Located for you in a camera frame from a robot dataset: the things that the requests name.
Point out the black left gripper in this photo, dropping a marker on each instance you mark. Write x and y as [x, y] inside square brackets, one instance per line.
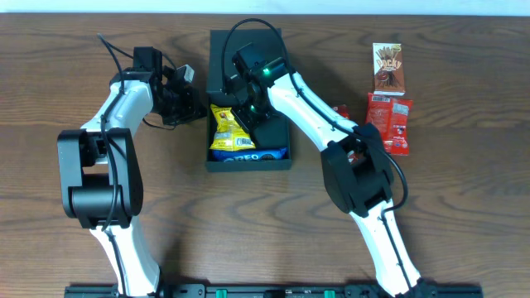
[192, 104]

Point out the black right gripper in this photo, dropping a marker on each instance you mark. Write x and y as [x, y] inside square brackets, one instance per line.
[247, 117]

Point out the yellow snack bag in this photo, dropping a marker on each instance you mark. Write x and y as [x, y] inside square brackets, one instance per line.
[229, 136]

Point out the blue Oreo packet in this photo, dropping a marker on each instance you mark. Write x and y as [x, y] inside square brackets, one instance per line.
[250, 155]

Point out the dark green box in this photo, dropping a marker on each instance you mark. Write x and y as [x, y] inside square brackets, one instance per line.
[272, 134]

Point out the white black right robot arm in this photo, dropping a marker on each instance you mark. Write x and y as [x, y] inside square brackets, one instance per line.
[358, 172]

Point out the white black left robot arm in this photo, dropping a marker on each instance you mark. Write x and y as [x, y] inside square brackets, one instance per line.
[100, 179]

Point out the red Hello Panda box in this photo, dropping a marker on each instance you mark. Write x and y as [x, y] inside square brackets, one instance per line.
[343, 111]

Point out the red snack bag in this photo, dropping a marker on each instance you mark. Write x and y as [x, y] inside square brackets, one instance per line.
[389, 115]

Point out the brown Pocky box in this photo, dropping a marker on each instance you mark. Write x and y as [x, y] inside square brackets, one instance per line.
[388, 72]

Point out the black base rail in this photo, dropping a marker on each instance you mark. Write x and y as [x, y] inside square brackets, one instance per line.
[349, 291]

